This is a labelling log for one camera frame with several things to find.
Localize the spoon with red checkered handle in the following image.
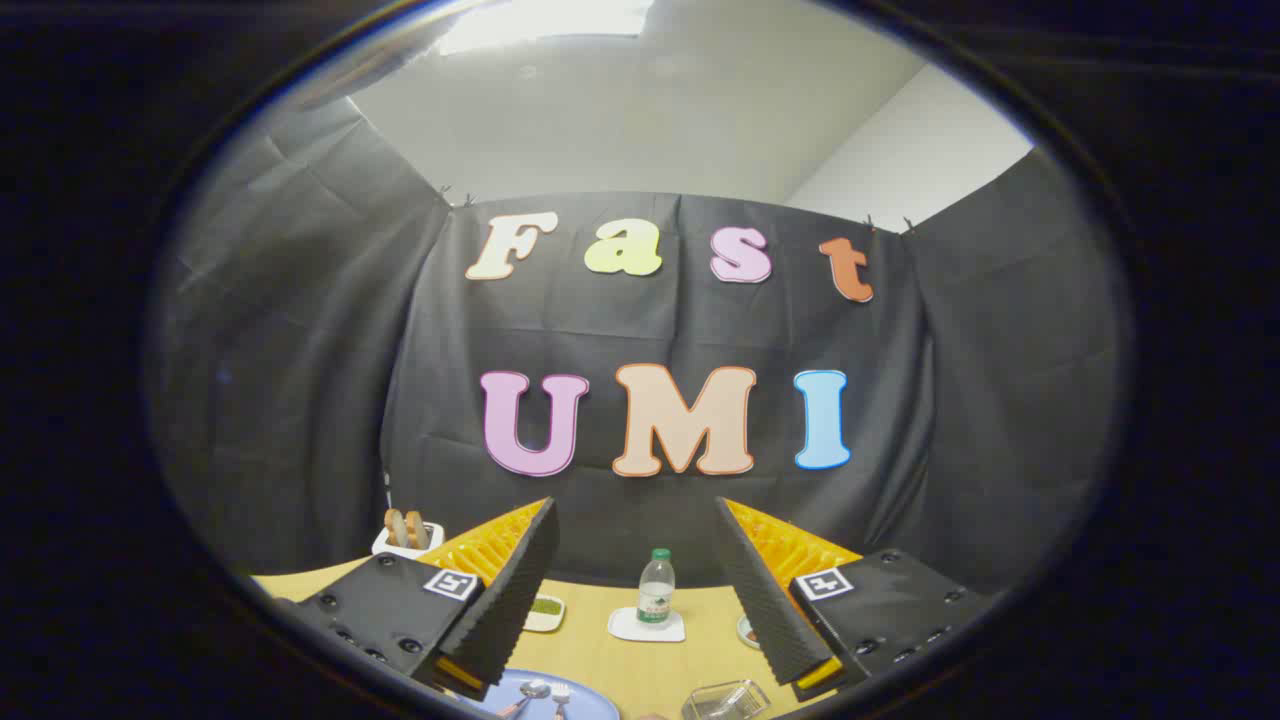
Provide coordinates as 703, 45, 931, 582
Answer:
497, 680, 551, 719

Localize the clear water bottle green cap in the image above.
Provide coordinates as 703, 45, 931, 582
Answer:
637, 548, 677, 626

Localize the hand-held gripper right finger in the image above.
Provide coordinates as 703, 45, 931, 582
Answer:
713, 497, 996, 701

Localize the white square coaster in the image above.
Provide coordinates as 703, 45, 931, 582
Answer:
608, 606, 687, 643

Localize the cream toaster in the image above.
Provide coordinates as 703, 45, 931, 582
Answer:
372, 520, 446, 559

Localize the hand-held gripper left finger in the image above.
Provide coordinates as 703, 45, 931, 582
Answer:
290, 497, 561, 701

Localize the metal wire cutlery basket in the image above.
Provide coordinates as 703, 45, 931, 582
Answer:
681, 680, 771, 720

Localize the blue round plate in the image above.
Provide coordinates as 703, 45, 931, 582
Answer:
455, 668, 621, 720

